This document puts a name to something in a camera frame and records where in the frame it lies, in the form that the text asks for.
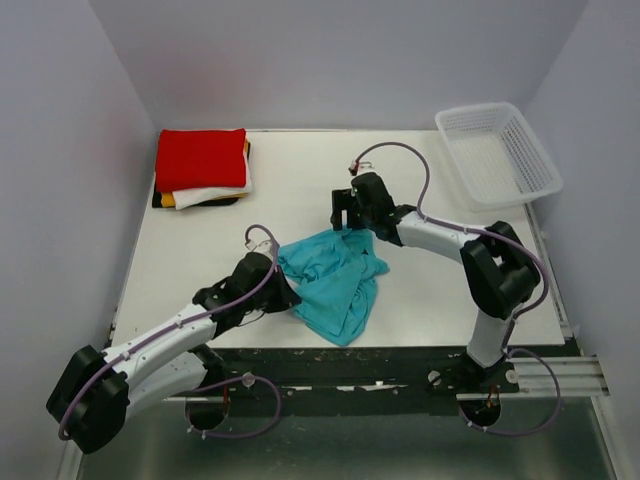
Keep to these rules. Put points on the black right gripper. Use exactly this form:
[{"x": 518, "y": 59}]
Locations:
[{"x": 344, "y": 199}]

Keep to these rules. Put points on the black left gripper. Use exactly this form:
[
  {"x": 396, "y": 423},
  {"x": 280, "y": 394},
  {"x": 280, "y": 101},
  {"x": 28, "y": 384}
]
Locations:
[{"x": 286, "y": 295}]

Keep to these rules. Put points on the teal t shirt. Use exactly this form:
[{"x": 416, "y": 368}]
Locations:
[{"x": 335, "y": 275}]

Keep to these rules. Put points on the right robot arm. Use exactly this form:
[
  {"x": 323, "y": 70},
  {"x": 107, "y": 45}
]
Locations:
[{"x": 501, "y": 273}]

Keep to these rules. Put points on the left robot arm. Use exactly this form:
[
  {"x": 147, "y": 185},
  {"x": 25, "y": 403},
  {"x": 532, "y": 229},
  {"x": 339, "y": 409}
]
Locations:
[{"x": 99, "y": 391}]

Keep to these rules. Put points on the white folded t shirt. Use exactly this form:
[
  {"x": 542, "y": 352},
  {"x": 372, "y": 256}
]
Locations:
[{"x": 197, "y": 196}]

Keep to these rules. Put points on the yellow folded t shirt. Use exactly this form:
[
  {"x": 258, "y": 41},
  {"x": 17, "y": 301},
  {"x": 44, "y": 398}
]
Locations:
[{"x": 205, "y": 197}]

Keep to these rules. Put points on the black folded t shirt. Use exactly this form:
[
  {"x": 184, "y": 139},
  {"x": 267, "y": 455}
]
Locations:
[{"x": 167, "y": 201}]

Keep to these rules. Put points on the white plastic mesh basket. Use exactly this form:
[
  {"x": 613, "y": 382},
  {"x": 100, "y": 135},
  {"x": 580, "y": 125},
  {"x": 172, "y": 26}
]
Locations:
[{"x": 499, "y": 159}]

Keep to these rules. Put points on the red folded t shirt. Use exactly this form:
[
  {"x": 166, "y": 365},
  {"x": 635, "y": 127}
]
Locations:
[{"x": 200, "y": 159}]

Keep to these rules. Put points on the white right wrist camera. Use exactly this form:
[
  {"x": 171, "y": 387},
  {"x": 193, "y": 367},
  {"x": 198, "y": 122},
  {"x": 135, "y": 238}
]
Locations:
[{"x": 360, "y": 167}]

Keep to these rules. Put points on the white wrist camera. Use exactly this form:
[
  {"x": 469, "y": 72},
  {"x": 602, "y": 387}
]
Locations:
[
  {"x": 266, "y": 248},
  {"x": 360, "y": 167}
]

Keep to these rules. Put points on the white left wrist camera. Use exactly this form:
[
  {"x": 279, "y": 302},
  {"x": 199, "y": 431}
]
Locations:
[{"x": 266, "y": 248}]

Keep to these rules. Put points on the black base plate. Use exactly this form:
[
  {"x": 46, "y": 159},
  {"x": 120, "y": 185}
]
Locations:
[{"x": 262, "y": 398}]

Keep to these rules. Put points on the aluminium mounting rail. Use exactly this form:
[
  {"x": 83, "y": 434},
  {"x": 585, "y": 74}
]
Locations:
[{"x": 560, "y": 377}]

